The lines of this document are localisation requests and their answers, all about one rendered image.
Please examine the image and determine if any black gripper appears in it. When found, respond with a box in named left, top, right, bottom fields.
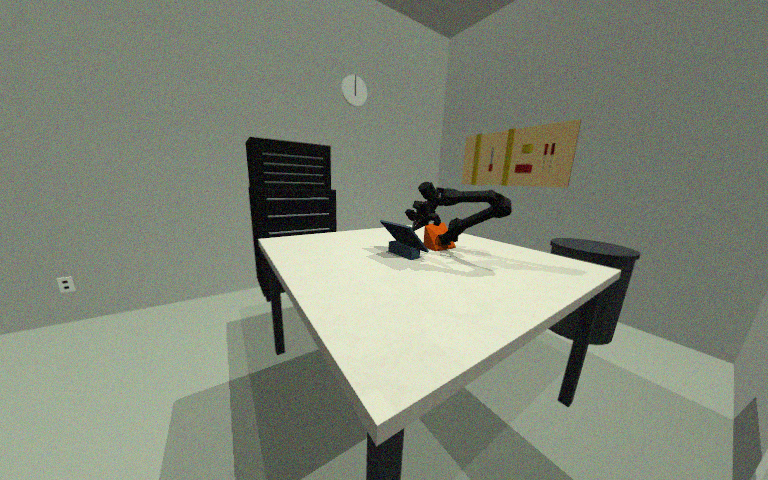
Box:
left=405, top=202, right=441, bottom=231

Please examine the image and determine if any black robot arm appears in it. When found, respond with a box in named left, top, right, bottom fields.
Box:
left=413, top=182, right=511, bottom=245

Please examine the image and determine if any blue switch panel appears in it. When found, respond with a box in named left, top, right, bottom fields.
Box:
left=380, top=220, right=429, bottom=260

